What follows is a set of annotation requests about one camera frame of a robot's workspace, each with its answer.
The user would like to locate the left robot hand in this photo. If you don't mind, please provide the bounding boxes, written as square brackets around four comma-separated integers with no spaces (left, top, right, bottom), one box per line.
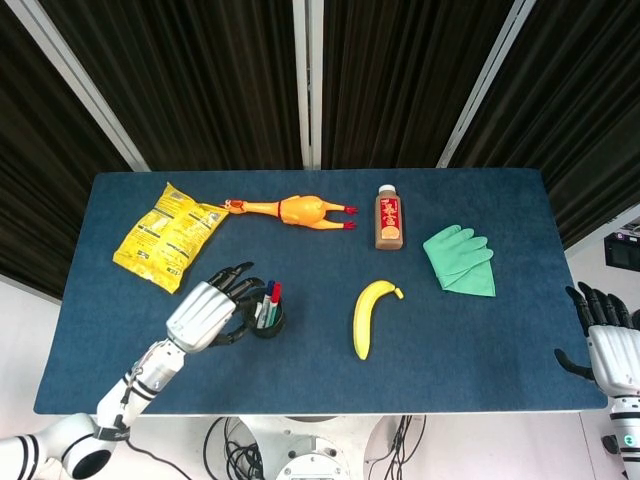
[164,260,267,355]

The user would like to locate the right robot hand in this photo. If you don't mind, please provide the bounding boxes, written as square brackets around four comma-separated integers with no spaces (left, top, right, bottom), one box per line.
[553,281,640,397]

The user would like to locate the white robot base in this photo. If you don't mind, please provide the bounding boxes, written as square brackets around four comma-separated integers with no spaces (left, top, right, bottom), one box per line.
[238,414,402,480]

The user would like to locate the black pen cup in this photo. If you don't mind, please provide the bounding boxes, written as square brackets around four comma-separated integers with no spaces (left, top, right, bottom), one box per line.
[242,292,287,340]

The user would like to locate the blue marker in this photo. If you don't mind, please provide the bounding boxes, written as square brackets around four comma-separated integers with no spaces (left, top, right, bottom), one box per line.
[257,280,277,321]

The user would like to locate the red marker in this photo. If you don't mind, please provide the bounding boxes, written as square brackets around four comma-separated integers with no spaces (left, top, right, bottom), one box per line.
[264,282,283,326]

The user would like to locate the yellow snack bag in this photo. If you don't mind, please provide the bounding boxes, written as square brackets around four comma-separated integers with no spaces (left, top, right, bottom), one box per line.
[112,181,233,296]

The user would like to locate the blue table mat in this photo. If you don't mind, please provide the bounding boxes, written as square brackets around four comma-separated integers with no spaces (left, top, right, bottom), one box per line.
[33,169,609,417]

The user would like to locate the yellow rubber chicken toy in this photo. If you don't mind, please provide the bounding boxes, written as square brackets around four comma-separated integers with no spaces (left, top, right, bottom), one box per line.
[223,193,360,234]

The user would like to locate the yellow banana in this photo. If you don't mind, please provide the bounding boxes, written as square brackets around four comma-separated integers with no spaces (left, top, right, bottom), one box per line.
[352,279,406,362]

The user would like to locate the green rubber glove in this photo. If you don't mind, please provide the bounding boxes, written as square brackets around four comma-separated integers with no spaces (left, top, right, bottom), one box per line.
[422,224,497,298]

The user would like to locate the brown juice bottle red label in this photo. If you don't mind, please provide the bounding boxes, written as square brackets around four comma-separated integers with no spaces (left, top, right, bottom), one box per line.
[374,184,407,251]

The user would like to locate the dark pleated curtain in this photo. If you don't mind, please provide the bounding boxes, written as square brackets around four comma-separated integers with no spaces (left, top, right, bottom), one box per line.
[39,0,307,173]
[447,0,640,251]
[0,0,134,301]
[319,0,517,171]

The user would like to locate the black cable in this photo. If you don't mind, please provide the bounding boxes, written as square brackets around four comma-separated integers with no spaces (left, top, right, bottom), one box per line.
[203,416,267,480]
[366,414,427,467]

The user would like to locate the white frame post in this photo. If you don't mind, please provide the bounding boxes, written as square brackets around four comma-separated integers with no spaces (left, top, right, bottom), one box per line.
[435,0,539,170]
[4,0,152,173]
[292,0,326,171]

